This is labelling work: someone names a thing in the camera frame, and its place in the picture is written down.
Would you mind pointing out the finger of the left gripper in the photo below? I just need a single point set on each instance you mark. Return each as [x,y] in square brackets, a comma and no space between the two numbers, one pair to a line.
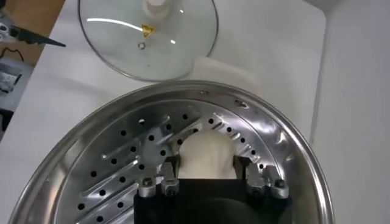
[33,38]

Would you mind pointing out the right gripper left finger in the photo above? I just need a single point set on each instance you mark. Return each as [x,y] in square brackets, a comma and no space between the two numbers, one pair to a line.
[169,173]

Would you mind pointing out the white steamed baozi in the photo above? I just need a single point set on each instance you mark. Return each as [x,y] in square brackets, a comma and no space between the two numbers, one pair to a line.
[207,155]

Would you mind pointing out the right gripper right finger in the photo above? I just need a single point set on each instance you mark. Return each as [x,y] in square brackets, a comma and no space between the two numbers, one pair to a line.
[250,176]

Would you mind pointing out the stainless steel steamer basket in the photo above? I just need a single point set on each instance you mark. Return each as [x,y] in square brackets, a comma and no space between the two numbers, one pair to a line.
[106,143]

